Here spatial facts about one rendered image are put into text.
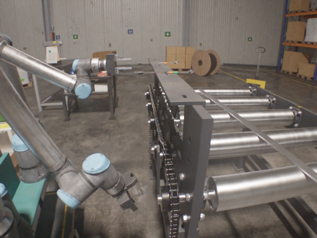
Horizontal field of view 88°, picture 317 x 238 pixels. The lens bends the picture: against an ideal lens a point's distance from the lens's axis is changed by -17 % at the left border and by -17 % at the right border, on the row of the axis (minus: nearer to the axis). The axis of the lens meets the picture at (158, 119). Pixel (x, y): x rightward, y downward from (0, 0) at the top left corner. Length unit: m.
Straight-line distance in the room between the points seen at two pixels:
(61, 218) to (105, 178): 0.72
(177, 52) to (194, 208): 8.03
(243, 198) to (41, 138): 0.68
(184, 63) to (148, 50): 3.07
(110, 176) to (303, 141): 0.94
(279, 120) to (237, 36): 11.18
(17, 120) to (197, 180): 0.56
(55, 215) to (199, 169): 1.11
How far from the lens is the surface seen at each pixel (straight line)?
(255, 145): 0.95
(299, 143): 1.13
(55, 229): 1.34
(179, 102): 0.47
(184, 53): 8.45
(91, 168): 0.69
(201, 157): 0.45
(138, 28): 11.05
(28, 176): 1.30
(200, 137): 0.42
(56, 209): 1.45
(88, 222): 1.74
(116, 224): 1.67
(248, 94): 1.89
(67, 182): 0.74
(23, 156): 1.24
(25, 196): 1.24
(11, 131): 2.44
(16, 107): 0.68
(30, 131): 0.71
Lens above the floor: 1.31
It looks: 23 degrees down
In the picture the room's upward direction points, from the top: straight up
